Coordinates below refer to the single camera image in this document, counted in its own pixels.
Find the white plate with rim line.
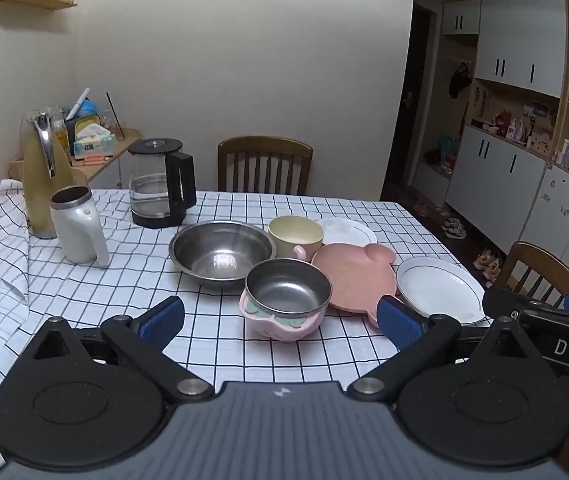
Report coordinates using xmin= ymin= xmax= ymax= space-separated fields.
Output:
xmin=396 ymin=257 xmax=485 ymax=325

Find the pink bear-shaped plate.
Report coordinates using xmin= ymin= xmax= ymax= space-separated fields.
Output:
xmin=312 ymin=243 xmax=396 ymax=327

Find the large stainless steel bowl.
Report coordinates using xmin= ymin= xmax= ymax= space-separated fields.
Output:
xmin=168 ymin=220 xmax=277 ymax=289

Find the small white plate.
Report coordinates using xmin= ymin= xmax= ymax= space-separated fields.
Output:
xmin=317 ymin=217 xmax=377 ymax=247

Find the pink steel-lined kids bowl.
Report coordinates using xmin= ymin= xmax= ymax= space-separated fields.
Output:
xmin=239 ymin=258 xmax=332 ymax=342

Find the cream yellow bowl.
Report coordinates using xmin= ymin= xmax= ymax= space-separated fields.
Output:
xmin=268 ymin=216 xmax=325 ymax=262

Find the right wooden chair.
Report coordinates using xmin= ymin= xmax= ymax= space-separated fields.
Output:
xmin=493 ymin=240 xmax=569 ymax=309

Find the wooden chair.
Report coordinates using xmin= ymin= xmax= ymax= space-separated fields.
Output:
xmin=493 ymin=240 xmax=569 ymax=309
xmin=217 ymin=136 xmax=314 ymax=196

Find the white thermos mug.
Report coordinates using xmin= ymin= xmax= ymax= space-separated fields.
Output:
xmin=50 ymin=185 xmax=110 ymax=268

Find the white checkered tablecloth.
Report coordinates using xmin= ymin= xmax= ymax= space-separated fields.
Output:
xmin=0 ymin=179 xmax=496 ymax=394

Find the black glass electric kettle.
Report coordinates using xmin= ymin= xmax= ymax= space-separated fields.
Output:
xmin=127 ymin=138 xmax=196 ymax=229

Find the small wooden side cabinet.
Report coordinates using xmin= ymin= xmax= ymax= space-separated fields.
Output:
xmin=8 ymin=127 xmax=142 ymax=194

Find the yellow glass pitcher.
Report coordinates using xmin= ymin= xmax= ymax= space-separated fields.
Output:
xmin=20 ymin=106 xmax=74 ymax=240

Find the tissue pack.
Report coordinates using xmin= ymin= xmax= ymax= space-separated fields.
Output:
xmin=73 ymin=124 xmax=116 ymax=159

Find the far wooden chair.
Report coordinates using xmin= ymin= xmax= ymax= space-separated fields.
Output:
xmin=217 ymin=136 xmax=314 ymax=196

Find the black desk organizer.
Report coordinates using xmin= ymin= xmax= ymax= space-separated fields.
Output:
xmin=65 ymin=114 xmax=101 ymax=146

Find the white wall cabinet unit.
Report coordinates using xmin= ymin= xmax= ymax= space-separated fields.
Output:
xmin=428 ymin=0 xmax=569 ymax=266

